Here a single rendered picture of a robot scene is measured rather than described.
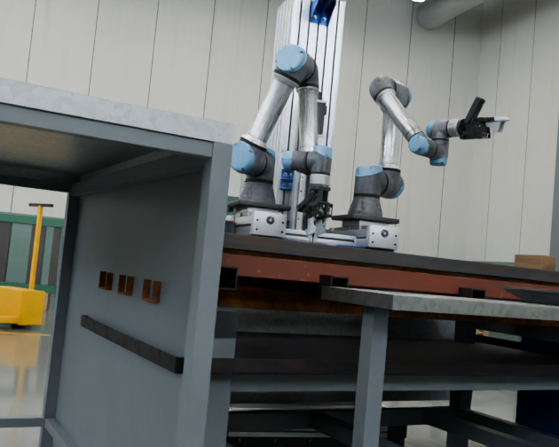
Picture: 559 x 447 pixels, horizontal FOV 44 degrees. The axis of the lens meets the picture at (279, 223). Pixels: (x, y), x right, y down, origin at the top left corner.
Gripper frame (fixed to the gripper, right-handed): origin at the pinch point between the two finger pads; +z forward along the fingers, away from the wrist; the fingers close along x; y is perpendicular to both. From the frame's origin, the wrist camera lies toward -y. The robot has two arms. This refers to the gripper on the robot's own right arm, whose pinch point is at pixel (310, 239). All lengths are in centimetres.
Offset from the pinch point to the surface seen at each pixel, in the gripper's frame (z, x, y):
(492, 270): 7, 7, 83
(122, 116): -12, -106, 98
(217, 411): 45, -72, 80
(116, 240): 9, -82, 26
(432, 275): 10, -15, 82
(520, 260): 2, 39, 65
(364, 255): 7, -37, 82
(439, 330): 31, 63, 6
